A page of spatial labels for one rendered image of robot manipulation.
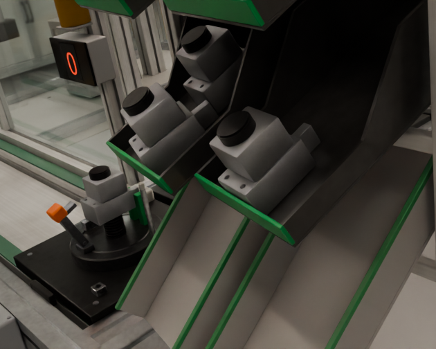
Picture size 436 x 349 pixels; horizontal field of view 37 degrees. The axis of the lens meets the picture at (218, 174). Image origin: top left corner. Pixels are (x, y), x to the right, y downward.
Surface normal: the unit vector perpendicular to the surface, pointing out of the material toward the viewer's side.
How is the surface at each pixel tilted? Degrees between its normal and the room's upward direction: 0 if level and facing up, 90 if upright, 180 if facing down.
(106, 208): 90
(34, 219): 0
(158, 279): 90
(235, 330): 90
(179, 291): 45
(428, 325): 0
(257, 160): 90
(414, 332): 0
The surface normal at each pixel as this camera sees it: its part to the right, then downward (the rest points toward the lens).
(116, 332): -0.17, -0.89
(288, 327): -0.72, -0.39
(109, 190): 0.64, 0.22
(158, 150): 0.36, 0.41
